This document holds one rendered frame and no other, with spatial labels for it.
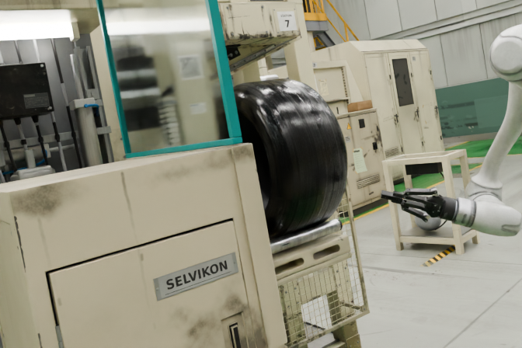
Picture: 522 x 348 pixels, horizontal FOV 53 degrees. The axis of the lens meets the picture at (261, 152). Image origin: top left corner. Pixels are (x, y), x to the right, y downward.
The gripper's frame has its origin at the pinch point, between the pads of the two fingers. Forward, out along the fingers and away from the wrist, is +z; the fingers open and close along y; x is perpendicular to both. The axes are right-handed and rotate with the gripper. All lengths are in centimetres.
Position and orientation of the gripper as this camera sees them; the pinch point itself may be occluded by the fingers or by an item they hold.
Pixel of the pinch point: (391, 196)
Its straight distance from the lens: 181.1
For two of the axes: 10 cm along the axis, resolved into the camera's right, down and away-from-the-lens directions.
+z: -9.7, -2.1, 1.4
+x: 2.2, -4.3, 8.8
